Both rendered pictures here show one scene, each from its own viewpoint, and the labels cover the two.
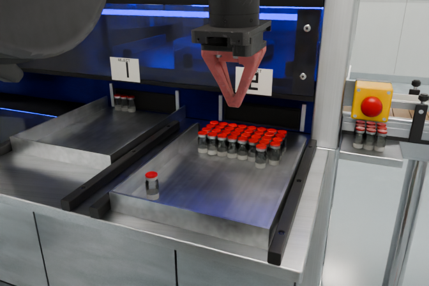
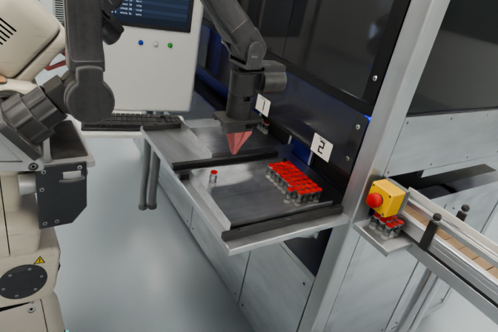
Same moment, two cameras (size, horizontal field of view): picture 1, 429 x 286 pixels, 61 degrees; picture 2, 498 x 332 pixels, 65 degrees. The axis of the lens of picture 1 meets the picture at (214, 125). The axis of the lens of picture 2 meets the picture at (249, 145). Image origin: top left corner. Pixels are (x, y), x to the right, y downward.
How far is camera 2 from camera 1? 0.62 m
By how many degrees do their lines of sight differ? 31
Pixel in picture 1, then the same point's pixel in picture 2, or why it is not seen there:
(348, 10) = (383, 127)
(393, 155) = (387, 245)
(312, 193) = (292, 229)
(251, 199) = (255, 212)
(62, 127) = (216, 125)
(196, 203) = (227, 198)
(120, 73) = (259, 106)
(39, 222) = not seen: hidden behind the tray
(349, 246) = not seen: outside the picture
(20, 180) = (169, 145)
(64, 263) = not seen: hidden behind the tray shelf
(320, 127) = (347, 199)
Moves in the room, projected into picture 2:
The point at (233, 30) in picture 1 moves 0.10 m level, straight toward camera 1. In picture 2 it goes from (224, 119) to (190, 128)
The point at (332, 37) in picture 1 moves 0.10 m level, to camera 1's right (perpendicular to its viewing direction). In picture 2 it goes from (369, 140) to (405, 155)
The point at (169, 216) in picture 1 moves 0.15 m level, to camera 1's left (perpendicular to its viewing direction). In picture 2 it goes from (204, 195) to (167, 172)
